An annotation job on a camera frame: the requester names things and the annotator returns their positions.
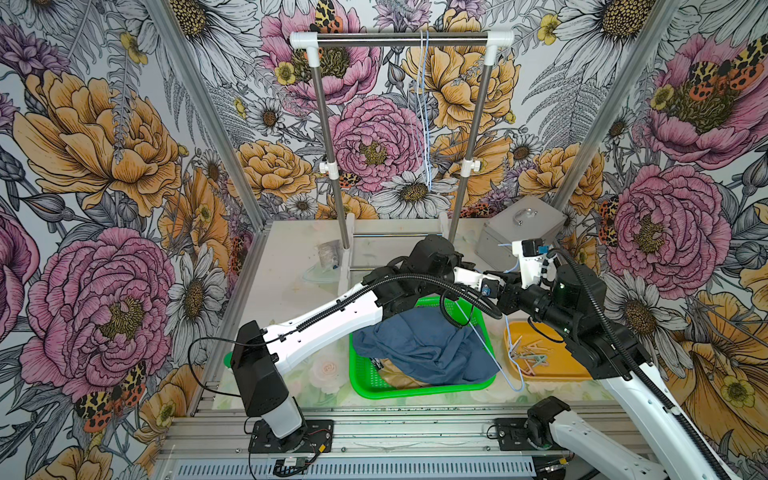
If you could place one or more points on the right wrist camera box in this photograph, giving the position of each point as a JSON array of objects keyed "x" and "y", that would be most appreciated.
[{"x": 534, "y": 261}]

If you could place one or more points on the yellow plastic tray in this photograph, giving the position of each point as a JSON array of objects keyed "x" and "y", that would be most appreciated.
[{"x": 562, "y": 366}]

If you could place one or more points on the silver metal case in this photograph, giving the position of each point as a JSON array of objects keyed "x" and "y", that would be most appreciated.
[{"x": 528, "y": 218}]

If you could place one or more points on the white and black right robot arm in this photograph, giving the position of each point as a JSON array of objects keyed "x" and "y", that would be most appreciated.
[{"x": 572, "y": 305}]

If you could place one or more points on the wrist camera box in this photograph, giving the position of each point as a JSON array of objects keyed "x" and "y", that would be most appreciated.
[
  {"x": 487, "y": 285},
  {"x": 534, "y": 261}
]

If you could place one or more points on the light blue t-shirt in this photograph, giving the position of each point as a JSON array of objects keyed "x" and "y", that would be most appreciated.
[{"x": 426, "y": 346}]

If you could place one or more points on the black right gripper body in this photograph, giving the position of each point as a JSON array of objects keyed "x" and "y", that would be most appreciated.
[{"x": 514, "y": 294}]

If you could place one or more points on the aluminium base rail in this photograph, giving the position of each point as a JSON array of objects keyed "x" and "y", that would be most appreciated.
[{"x": 410, "y": 443}]

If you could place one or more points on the green perforated plastic basket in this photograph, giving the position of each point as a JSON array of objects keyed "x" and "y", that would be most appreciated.
[{"x": 369, "y": 385}]

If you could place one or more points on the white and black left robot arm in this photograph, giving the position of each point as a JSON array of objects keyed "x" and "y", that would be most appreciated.
[{"x": 262, "y": 356}]

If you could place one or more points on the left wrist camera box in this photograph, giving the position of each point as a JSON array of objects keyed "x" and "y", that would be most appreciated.
[{"x": 487, "y": 285}]

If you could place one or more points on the crumpled plastic packet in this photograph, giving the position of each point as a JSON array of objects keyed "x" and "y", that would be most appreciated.
[{"x": 330, "y": 259}]

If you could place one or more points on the tan tank top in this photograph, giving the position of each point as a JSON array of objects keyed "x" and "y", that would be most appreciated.
[{"x": 396, "y": 378}]

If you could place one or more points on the blue hanger of light shirt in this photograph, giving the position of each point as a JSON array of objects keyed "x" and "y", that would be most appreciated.
[{"x": 508, "y": 386}]

